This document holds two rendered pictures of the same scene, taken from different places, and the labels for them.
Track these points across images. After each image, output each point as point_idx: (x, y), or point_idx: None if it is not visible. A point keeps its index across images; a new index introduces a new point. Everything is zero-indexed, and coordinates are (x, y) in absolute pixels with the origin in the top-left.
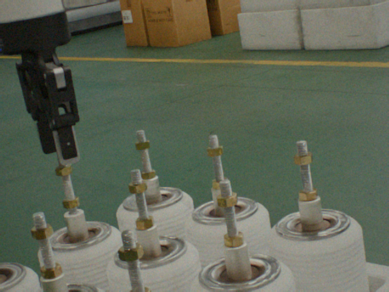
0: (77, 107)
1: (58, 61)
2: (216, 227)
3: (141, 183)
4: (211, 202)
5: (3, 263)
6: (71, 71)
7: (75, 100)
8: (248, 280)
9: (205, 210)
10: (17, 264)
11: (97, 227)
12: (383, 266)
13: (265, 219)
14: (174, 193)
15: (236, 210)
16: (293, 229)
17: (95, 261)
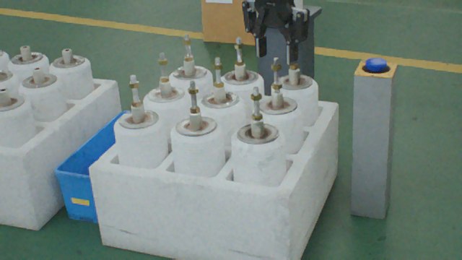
0: (244, 24)
1: (254, 1)
2: None
3: (214, 63)
4: (208, 130)
5: (299, 87)
6: (242, 4)
7: (244, 19)
8: (159, 91)
9: (208, 125)
10: (288, 87)
11: (271, 110)
12: (110, 170)
13: (170, 131)
14: (245, 136)
15: (189, 128)
16: (148, 115)
17: None
